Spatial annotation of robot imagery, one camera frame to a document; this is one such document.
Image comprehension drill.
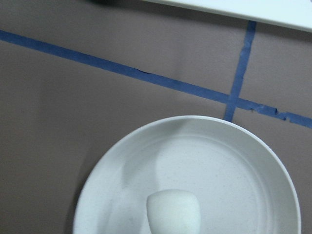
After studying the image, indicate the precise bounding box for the white steamed bun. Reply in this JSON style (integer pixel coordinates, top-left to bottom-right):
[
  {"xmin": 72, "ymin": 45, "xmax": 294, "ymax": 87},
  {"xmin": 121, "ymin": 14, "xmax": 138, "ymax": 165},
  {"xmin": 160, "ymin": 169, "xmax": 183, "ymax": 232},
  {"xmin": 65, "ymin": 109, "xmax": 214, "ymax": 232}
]
[{"xmin": 146, "ymin": 190, "xmax": 201, "ymax": 234}]

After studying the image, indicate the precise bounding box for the cream round plate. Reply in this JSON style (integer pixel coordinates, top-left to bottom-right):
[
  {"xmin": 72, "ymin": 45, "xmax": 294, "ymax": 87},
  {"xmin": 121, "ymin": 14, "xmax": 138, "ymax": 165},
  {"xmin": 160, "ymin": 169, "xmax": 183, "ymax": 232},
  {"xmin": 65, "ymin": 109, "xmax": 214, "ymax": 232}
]
[{"xmin": 73, "ymin": 116, "xmax": 301, "ymax": 234}]

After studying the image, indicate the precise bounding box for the white bear tray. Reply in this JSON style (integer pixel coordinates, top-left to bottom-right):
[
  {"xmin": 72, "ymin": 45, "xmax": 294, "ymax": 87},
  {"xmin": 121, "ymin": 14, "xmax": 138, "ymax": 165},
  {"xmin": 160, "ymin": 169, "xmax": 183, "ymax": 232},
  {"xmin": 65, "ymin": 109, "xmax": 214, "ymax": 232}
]
[{"xmin": 152, "ymin": 0, "xmax": 312, "ymax": 32}]

